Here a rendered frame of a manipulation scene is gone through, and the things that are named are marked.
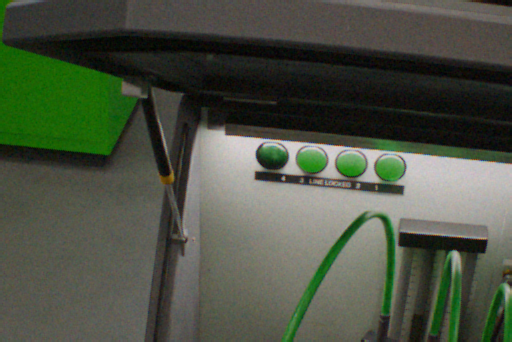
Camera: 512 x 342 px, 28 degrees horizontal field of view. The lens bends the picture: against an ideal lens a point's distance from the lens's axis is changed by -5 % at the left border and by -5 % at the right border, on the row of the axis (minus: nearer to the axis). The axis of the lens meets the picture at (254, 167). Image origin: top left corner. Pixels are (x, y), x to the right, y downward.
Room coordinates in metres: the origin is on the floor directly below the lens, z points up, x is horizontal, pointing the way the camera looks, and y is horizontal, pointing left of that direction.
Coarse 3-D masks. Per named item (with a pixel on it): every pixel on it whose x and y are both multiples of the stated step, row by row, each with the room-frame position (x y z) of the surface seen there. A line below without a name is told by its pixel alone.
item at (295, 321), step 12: (360, 216) 1.18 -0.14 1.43; (372, 216) 1.20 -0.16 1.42; (384, 216) 1.24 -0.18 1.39; (348, 228) 1.15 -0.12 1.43; (384, 228) 1.27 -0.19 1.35; (336, 240) 1.13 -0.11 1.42; (348, 240) 1.14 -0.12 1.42; (336, 252) 1.11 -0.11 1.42; (324, 264) 1.09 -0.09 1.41; (312, 276) 1.08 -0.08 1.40; (324, 276) 1.08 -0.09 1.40; (312, 288) 1.06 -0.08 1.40; (384, 288) 1.31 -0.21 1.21; (300, 300) 1.05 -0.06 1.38; (384, 300) 1.31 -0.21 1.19; (300, 312) 1.04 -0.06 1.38; (384, 312) 1.30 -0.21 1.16; (288, 324) 1.03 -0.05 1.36; (300, 324) 1.03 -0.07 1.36; (288, 336) 1.02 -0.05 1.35
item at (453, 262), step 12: (456, 252) 1.18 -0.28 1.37; (456, 264) 1.14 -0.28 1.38; (444, 276) 1.24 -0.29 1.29; (456, 276) 1.11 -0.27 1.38; (444, 288) 1.24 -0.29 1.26; (456, 288) 1.09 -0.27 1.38; (444, 300) 1.25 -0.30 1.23; (456, 300) 1.08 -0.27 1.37; (456, 312) 1.06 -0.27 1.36; (432, 324) 1.26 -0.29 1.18; (456, 324) 1.04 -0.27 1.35; (432, 336) 1.25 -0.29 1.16; (456, 336) 1.03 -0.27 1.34
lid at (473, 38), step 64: (64, 0) 0.70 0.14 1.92; (128, 0) 0.63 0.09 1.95; (192, 0) 0.63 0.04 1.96; (256, 0) 0.63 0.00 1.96; (320, 0) 0.62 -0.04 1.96; (128, 64) 0.89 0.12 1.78; (192, 64) 1.06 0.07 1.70; (256, 64) 0.98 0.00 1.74; (320, 64) 0.90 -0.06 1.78; (384, 64) 0.68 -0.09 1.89; (448, 64) 0.60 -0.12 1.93
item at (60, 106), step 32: (0, 0) 3.59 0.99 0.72; (0, 32) 3.59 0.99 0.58; (0, 64) 3.59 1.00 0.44; (32, 64) 3.58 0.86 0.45; (64, 64) 3.56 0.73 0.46; (0, 96) 3.59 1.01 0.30; (32, 96) 3.58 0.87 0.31; (64, 96) 3.56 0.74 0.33; (96, 96) 3.54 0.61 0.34; (0, 128) 3.60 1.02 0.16; (32, 128) 3.58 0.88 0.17; (64, 128) 3.56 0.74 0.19; (96, 128) 3.54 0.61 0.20; (64, 160) 3.61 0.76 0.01; (96, 160) 3.59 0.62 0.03
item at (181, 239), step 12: (144, 108) 1.14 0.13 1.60; (156, 108) 1.15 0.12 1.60; (156, 120) 1.15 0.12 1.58; (156, 132) 1.16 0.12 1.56; (156, 144) 1.17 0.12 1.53; (156, 156) 1.18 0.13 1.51; (168, 156) 1.19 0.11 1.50; (168, 168) 1.19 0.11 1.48; (168, 180) 1.20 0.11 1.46; (168, 192) 1.22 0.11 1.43; (180, 228) 1.26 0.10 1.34; (180, 240) 1.27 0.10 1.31
